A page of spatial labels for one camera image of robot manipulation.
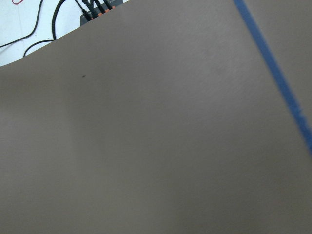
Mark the small orange electronics board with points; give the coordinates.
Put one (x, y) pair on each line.
(95, 8)

